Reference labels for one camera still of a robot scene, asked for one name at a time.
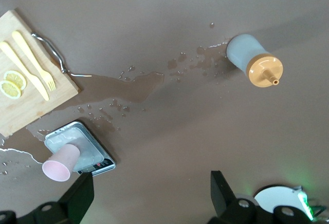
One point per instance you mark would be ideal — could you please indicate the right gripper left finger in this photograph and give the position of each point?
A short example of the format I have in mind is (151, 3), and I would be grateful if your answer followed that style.
(72, 203)

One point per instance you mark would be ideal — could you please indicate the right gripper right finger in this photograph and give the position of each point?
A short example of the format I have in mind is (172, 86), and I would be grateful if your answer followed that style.
(231, 211)

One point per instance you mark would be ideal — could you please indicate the pink plastic cup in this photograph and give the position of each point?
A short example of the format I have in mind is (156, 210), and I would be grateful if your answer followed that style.
(61, 162)

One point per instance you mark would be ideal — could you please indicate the translucent sauce bottle orange cap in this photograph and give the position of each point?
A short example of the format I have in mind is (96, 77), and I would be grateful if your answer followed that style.
(244, 50)

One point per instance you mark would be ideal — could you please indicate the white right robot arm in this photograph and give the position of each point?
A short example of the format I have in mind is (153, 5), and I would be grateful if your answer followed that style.
(275, 198)

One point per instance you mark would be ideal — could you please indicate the silver kitchen scale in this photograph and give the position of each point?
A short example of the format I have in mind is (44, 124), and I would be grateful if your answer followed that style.
(92, 152)

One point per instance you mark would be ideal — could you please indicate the lemon slice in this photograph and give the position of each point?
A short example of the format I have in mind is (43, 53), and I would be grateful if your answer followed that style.
(18, 78)
(10, 90)

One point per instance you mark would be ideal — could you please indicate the yellow plastic knife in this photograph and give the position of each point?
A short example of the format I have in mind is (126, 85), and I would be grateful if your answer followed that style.
(25, 72)

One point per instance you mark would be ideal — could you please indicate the yellow plastic fork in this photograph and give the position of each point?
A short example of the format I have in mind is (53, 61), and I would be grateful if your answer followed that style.
(33, 57)

